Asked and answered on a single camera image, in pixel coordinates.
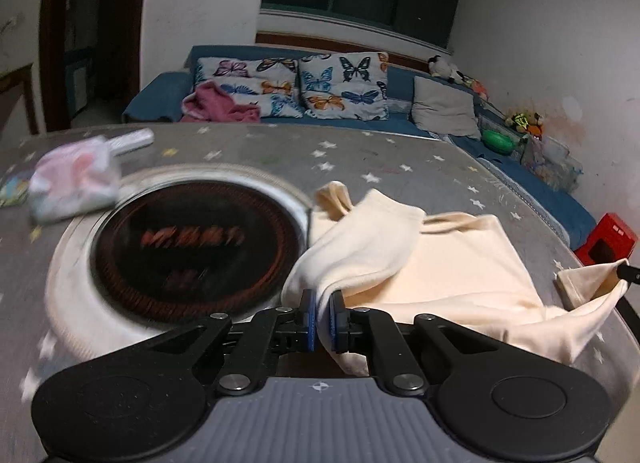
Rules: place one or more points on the small colourful card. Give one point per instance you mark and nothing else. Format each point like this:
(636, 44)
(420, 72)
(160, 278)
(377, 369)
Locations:
(14, 191)

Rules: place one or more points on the red plastic stool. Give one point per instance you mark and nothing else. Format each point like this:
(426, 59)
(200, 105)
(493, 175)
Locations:
(611, 240)

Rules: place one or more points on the left butterfly pillow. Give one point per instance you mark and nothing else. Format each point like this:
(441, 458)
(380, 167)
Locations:
(270, 83)

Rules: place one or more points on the black white plush toy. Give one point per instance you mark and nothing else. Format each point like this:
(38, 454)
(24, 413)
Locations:
(439, 67)

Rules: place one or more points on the black round induction cooktop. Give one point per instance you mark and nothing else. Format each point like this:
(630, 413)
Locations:
(181, 243)

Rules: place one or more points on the cream sweatshirt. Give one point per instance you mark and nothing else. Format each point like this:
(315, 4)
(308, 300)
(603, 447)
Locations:
(385, 255)

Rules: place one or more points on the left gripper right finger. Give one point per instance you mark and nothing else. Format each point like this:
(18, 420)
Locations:
(375, 335)

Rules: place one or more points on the yellow orange plush toys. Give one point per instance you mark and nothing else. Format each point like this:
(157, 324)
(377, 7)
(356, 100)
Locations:
(531, 123)

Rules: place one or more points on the white remote control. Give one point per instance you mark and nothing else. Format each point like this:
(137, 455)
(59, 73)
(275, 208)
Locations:
(132, 141)

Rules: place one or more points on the green bowl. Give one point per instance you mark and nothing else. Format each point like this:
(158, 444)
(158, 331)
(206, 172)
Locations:
(497, 142)

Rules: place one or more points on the grey plain cushion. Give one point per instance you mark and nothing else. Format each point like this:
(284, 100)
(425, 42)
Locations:
(443, 109)

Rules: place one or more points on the blue corner sofa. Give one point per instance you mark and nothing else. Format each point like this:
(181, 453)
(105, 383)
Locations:
(160, 102)

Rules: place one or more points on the clear plastic storage box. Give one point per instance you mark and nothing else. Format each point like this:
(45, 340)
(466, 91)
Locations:
(550, 161)

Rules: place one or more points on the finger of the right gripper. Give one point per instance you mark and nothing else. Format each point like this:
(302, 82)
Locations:
(628, 273)

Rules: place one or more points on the right butterfly pillow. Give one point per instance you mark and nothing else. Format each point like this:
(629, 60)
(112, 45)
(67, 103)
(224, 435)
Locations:
(345, 85)

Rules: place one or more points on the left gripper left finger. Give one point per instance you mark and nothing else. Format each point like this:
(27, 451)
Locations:
(252, 349)

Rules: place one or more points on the pink tissue pack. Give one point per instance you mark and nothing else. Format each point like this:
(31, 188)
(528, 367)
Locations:
(74, 179)

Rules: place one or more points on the butterfly pillow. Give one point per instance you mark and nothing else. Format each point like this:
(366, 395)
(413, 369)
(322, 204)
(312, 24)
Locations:
(270, 83)
(345, 85)

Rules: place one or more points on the pink cloth on sofa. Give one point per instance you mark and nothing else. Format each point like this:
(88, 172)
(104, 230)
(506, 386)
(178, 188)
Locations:
(208, 103)

